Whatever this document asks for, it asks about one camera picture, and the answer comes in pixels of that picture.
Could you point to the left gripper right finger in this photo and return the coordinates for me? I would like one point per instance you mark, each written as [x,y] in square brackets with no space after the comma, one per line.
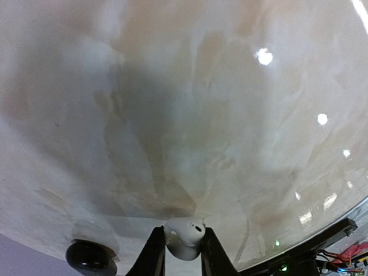
[214,260]

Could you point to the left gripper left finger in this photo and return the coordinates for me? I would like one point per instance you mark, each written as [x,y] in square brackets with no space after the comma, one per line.
[151,261]

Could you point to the white earbud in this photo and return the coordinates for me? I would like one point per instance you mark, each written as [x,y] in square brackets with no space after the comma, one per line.
[183,237]

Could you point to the black oval charging case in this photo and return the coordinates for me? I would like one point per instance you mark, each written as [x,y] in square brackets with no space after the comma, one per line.
[91,258]

